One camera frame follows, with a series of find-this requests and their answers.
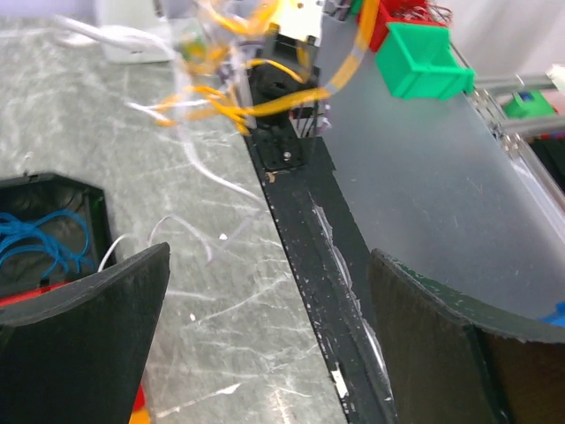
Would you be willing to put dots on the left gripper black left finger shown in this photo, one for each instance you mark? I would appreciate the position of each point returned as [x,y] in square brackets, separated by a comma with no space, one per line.
[77,354]

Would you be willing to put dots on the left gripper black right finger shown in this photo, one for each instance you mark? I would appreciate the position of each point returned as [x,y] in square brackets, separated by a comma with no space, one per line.
[454,359]

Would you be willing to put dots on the yellow plastic bin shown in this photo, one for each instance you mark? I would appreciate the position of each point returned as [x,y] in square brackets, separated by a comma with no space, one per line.
[140,416]

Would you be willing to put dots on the red plastic bin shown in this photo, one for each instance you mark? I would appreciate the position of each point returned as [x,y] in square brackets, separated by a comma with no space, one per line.
[30,294]

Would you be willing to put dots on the black plastic bin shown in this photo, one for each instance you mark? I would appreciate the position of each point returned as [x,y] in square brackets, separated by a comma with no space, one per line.
[54,229]

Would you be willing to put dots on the green small toy block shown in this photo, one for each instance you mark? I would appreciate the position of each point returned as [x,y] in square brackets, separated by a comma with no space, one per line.
[528,104]

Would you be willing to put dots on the white tilted stand device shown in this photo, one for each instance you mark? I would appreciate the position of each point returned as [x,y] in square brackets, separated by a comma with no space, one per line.
[137,31]

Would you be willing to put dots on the green plastic bin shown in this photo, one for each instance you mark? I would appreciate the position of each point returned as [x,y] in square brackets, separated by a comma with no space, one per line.
[417,61]

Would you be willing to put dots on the red bin behind green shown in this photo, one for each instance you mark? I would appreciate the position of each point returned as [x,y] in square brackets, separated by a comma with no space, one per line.
[416,12]

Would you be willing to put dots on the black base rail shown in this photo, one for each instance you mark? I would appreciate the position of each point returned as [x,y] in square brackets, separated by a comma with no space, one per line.
[328,258]

